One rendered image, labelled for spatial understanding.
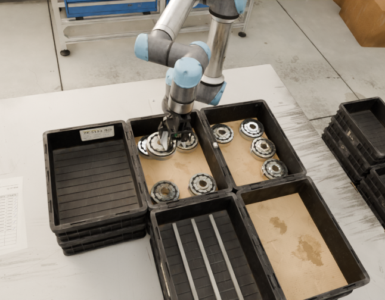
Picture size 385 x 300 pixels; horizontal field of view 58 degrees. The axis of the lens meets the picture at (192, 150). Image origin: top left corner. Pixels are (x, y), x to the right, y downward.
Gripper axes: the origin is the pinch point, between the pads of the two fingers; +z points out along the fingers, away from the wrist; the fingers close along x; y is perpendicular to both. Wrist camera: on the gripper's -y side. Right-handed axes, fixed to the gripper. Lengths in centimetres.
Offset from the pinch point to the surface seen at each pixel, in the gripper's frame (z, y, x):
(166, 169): 16.9, -0.3, 0.7
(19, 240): 33, 10, -54
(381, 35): 71, -151, 267
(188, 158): 16.4, -3.6, 10.4
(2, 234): 33, 6, -60
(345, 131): 43, -24, 120
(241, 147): 15.1, -3.8, 33.6
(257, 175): 14.9, 10.6, 34.6
